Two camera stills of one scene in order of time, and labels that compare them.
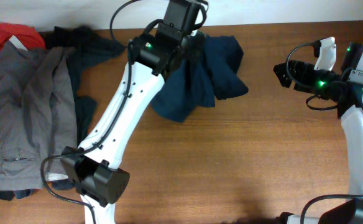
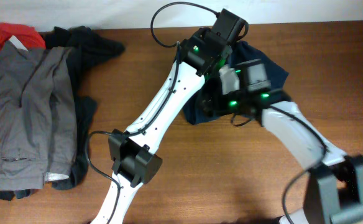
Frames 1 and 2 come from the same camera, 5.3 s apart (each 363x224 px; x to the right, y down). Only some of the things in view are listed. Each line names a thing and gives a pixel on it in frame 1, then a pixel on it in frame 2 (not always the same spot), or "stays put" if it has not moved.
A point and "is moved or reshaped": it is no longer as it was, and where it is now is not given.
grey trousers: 33,115 stays put
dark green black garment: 87,47 stays put
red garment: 27,35 stays put
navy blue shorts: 209,70 is moved or reshaped
